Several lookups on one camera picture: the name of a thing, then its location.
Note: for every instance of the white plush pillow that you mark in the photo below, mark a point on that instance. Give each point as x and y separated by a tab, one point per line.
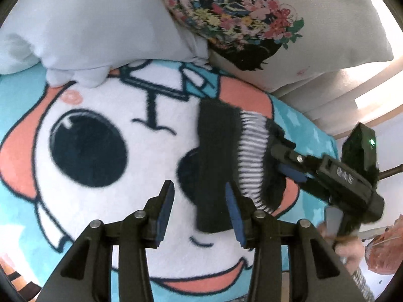
94	22

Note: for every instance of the person's right forearm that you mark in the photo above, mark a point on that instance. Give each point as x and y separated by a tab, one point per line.
362	284

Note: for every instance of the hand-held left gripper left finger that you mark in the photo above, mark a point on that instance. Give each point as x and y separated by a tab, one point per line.
163	214

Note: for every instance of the black and striped pants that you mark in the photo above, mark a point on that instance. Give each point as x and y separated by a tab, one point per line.
217	163

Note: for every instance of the person's right hand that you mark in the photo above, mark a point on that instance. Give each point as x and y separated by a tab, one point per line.
348	248

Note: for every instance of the cartoon printed blanket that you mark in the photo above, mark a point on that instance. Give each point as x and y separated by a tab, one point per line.
94	195

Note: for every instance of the beige curtain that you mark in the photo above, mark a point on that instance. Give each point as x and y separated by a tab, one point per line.
346	94

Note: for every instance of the floral printed cushion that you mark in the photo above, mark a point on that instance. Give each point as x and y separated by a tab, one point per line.
330	37

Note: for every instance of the reddish translucent bag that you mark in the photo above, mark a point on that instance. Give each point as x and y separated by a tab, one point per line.
385	251

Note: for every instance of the orange striped cloth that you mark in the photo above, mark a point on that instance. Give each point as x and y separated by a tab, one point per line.
19	278

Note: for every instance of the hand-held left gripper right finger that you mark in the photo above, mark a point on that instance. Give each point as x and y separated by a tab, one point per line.
236	217

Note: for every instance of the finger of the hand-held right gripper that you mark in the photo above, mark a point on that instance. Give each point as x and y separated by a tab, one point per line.
292	173
292	155

